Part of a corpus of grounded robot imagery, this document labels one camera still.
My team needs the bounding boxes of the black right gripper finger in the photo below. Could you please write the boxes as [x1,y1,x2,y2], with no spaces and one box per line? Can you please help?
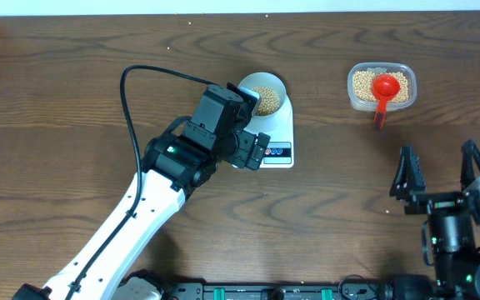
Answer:
[460,139,480,188]
[389,146,427,198]

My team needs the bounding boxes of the white plastic bowl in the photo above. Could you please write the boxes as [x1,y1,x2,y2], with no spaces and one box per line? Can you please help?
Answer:
[240,72,286,133]

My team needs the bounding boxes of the red plastic measuring scoop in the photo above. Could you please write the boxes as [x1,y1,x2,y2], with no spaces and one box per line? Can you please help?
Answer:
[371,74,401,131]

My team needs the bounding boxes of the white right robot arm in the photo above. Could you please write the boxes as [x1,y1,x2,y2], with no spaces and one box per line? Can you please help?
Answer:
[377,140,480,299]

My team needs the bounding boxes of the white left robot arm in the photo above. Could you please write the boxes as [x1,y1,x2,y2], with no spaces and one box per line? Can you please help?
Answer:
[14,83,270,299]

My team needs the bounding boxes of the white digital kitchen scale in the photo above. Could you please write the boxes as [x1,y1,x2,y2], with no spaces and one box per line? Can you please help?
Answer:
[245,93,294,168]

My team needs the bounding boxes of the clear plastic soybean container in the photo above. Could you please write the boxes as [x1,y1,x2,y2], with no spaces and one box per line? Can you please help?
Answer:
[347,62,418,112]

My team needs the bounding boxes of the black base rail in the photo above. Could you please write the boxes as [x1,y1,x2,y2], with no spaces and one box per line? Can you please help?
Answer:
[114,269,437,300]

